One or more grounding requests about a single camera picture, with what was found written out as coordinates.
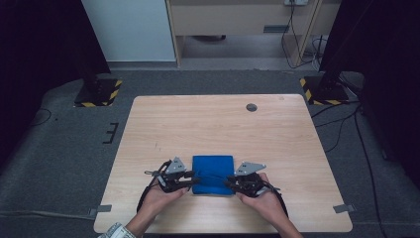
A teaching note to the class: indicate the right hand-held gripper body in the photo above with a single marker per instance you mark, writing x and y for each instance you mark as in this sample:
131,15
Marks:
251,180

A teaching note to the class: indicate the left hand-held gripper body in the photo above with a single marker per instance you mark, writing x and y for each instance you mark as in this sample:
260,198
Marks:
173,178

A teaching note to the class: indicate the blue towel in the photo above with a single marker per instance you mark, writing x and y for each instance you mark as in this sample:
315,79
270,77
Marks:
213,173

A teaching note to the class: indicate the person's left hand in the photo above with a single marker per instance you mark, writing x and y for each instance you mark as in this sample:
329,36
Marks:
158,201

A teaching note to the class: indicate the person's right hand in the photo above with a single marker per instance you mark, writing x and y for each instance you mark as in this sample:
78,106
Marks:
267,203

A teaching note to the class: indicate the grey round table grommet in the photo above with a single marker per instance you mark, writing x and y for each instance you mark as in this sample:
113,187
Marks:
251,107

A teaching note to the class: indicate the grey tape piece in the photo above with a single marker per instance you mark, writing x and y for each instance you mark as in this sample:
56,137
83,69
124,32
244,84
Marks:
102,209
344,208

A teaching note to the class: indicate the patterned shirt sleeve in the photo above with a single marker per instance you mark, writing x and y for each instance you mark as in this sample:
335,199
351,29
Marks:
115,231

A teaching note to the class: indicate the black yellow striped stand base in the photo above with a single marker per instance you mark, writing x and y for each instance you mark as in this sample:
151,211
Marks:
325,92
99,94

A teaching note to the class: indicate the grey label on desk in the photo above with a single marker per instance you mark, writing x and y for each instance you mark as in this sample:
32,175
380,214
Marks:
276,29

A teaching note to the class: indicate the white cabinet panel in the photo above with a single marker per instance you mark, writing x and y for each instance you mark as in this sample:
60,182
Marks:
132,29

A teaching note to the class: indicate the light wooden desk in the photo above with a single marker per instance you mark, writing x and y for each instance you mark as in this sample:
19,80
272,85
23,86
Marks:
231,16

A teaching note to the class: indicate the black curtain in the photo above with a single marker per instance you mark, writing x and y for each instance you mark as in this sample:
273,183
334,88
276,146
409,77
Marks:
383,66
39,49

